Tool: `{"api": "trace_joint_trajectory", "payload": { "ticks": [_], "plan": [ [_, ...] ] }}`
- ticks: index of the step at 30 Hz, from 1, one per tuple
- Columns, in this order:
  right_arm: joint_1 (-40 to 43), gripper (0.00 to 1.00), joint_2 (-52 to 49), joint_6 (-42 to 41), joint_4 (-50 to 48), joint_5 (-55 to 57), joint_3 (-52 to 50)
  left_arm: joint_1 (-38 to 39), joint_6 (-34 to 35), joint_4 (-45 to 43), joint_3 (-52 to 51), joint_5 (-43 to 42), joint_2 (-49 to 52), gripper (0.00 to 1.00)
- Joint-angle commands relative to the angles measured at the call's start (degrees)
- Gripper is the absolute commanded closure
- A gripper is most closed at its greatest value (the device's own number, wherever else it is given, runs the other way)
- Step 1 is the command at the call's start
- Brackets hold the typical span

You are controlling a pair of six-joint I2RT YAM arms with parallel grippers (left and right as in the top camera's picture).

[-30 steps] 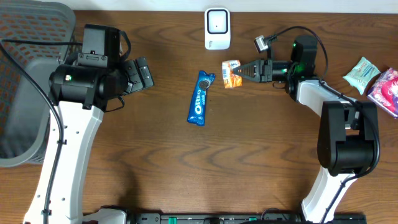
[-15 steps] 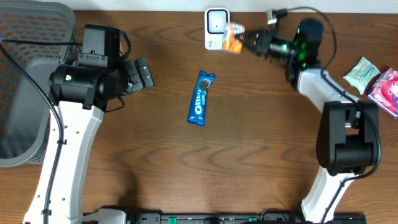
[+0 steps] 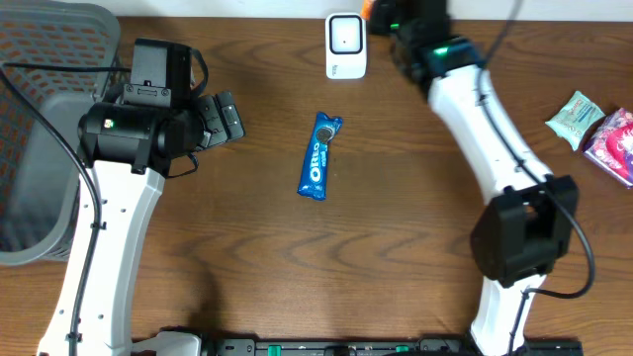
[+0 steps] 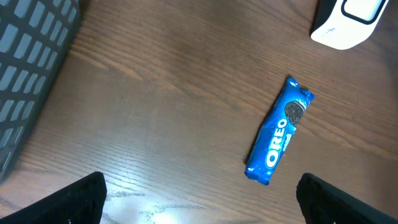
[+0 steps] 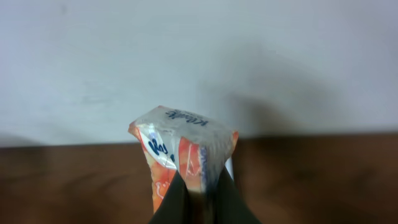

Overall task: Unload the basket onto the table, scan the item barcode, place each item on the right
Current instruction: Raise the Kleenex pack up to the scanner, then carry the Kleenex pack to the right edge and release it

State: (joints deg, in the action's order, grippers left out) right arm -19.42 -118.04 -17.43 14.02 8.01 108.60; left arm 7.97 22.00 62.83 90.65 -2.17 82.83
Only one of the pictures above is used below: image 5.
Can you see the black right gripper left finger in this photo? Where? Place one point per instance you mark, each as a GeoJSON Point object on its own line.
{"type": "Point", "coordinates": [175, 207]}

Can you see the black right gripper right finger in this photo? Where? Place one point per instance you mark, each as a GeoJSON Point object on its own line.
{"type": "Point", "coordinates": [230, 208]}

